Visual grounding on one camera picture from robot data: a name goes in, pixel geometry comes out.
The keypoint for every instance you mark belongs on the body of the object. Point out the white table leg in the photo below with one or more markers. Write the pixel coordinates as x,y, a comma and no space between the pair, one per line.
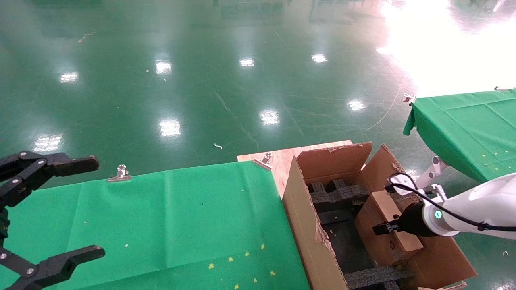
433,165

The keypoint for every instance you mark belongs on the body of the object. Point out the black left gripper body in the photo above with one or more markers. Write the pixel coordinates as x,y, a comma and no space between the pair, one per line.
3,223

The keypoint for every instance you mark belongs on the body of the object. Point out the small cardboard box with hole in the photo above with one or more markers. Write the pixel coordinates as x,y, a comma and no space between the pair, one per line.
383,251

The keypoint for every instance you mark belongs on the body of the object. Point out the black foam base pad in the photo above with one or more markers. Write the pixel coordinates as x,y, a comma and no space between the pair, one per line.
342,245

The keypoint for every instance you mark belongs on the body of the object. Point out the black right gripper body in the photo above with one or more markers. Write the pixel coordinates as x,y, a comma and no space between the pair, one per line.
411,221

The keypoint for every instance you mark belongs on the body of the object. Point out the black foam insert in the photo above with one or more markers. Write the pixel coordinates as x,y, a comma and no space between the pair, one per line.
375,276
338,195

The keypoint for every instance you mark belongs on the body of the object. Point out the green tablecloth with yellow specks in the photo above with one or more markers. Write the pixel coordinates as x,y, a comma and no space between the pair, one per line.
181,221

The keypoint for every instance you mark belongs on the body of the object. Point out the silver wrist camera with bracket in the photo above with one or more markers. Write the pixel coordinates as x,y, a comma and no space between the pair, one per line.
401,181

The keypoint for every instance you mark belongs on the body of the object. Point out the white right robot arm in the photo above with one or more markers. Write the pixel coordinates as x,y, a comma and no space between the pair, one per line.
483,205

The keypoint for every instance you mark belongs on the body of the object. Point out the large open cardboard carton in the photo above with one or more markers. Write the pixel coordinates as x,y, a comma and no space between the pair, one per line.
306,225

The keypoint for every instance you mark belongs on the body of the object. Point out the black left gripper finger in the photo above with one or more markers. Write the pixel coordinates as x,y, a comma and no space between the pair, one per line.
64,262
72,164

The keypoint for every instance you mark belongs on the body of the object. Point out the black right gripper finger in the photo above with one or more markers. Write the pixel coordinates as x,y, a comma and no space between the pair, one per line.
385,228

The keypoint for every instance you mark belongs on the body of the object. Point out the green tablecloth on neighbouring table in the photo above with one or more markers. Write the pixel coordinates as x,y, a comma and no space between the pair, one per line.
463,129

